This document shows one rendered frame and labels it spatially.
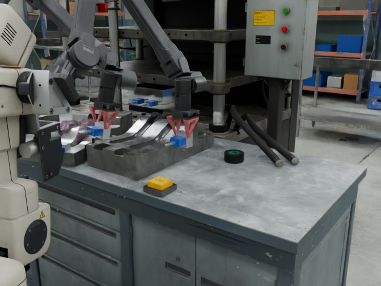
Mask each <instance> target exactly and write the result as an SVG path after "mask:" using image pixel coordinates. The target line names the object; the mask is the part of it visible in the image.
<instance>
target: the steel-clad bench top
mask: <svg viewBox="0 0 381 286"><path fill-rule="evenodd" d="M231 149H236V150H241V151H243V152H244V162H242V163H238V164H232V163H227V162H225V161H224V152H225V151H226V150H231ZM271 149H272V148H271ZM272 150H273V151H274V152H275V154H276V155H277V156H278V157H279V158H280V159H281V160H282V161H283V166H282V167H277V166H276V165H275V164H274V163H273V162H272V161H271V160H270V158H269V157H268V156H267V155H266V154H265V153H264V152H263V151H262V150H261V149H260V148H259V147H258V146H257V145H251V144H246V143H242V142H236V141H231V140H225V139H221V138H216V137H214V146H213V147H212V148H209V149H207V150H204V151H202V152H200V153H198V154H195V155H193V156H191V157H189V158H186V159H184V160H182V161H180V162H178V163H175V164H173V165H171V166H168V167H166V168H164V169H161V170H159V171H157V172H155V173H153V174H150V175H148V176H146V177H144V178H141V179H139V180H134V179H130V178H127V177H124V176H120V175H117V174H113V173H109V172H107V171H103V170H100V169H96V168H94V167H90V166H88V165H87V160H86V161H84V162H83V163H81V164H79V165H78V166H75V167H74V166H65V165H61V168H62V169H65V170H69V171H72V172H75V173H78V174H81V175H84V176H88V177H90V178H94V179H97V180H100V181H103V182H106V183H109V184H112V185H115V186H119V187H122V188H125V189H127V190H131V191H134V192H138V193H140V194H143V195H147V196H150V197H153V198H156V199H159V200H163V201H166V202H168V203H171V204H175V205H178V206H181V207H184V208H187V209H191V210H193V211H196V212H200V213H203V214H205V215H209V216H212V217H215V218H218V219H221V220H225V221H228V222H231V223H233V224H237V225H240V226H243V227H246V228H249V229H253V230H256V231H258V232H262V233H265V234H268V235H272V236H274V237H277V238H281V239H284V240H287V241H290V242H293V243H297V244H298V242H299V241H300V240H301V239H302V238H303V237H304V236H305V235H306V234H307V233H308V232H309V231H310V230H311V228H312V227H313V226H314V225H315V224H316V223H317V222H318V221H319V220H320V219H321V218H322V217H323V216H324V214H325V213H326V212H327V211H328V210H329V209H330V208H331V206H332V205H333V204H334V203H335V202H336V201H337V200H338V199H339V198H340V197H341V196H342V195H343V194H344V192H345V191H346V190H347V189H348V188H349V187H350V186H351V185H352V184H353V183H354V182H355V181H356V179H357V178H358V177H359V176H360V175H361V174H362V173H363V172H364V171H365V170H366V169H367V167H366V166H360V165H355V164H351V163H345V162H340V161H334V160H331V159H325V158H319V157H313V156H310V155H304V154H298V153H293V152H291V153H292V154H293V155H295V156H296V157H297V158H298V159H299V163H298V164H297V165H293V164H292V163H291V162H290V161H288V160H287V159H286V158H285V157H284V156H283V155H281V154H280V153H279V152H278V151H276V150H275V149H272ZM158 176H161V177H164V178H168V179H172V182H173V183H175V184H177V190H175V191H173V192H171V193H170V194H168V195H166V196H164V197H159V196H155V195H152V194H149V193H147V192H144V191H143V187H144V186H145V185H147V182H148V181H149V180H152V179H154V178H156V177H158Z"/></svg>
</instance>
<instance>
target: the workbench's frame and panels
mask: <svg viewBox="0 0 381 286"><path fill-rule="evenodd" d="M17 167H18V178H24V179H30V180H35V181H36V182H37V183H38V185H39V202H41V203H47V204H49V206H50V244H49V247H48V249H47V251H46V252H45V254H43V255H42V256H40V257H38V258H37V259H35V260H33V261H32V262H30V263H29V265H30V269H29V270H28V271H27V272H26V279H27V284H28V285H29V286H346V277H347V272H348V263H349V255H350V246H351V241H352V232H353V223H354V214H355V205H356V200H357V193H358V185H359V183H360V182H361V181H362V180H363V178H364V177H365V176H366V171H367V169H366V170H365V171H364V172H363V173H362V174H361V175H360V176H359V177H358V178H357V179H356V181H355V182H354V183H353V184H352V185H351V186H350V187H349V188H348V189H347V190H346V191H345V192H344V194H343V195H342V196H341V197H340V198H339V199H338V200H337V201H336V202H335V203H334V204H333V205H332V206H331V208H330V209H329V210H328V211H327V212H326V213H325V214H324V216H323V217H322V218H321V219H320V220H319V221H318V222H317V223H316V224H315V225H314V226H313V227H312V228H311V230H310V231H309V232H308V233H307V234H306V235H305V236H304V237H303V238H302V239H301V240H300V241H299V242H298V244H297V243H293V242H290V241H287V240H284V239H281V238H277V237H274V236H272V235H268V234H265V233H262V232H258V231H256V230H253V229H249V228H246V227H243V226H240V225H237V224H233V223H231V222H228V221H225V220H221V219H218V218H215V217H212V216H209V215H206V214H203V213H200V212H196V211H193V210H191V209H187V208H184V207H181V206H178V205H175V204H171V203H168V202H166V201H163V200H159V199H156V198H153V197H150V196H147V195H143V194H140V193H138V192H134V191H131V190H127V189H125V188H122V187H119V186H115V185H112V184H109V183H106V182H103V181H100V180H97V179H94V178H90V177H88V176H84V175H81V174H78V173H75V172H72V171H69V170H65V169H62V168H60V171H59V174H58V175H57V176H55V177H54V178H52V179H50V180H48V181H47V182H45V183H43V178H42V171H41V162H34V161H25V160H20V158H18V159H17Z"/></svg>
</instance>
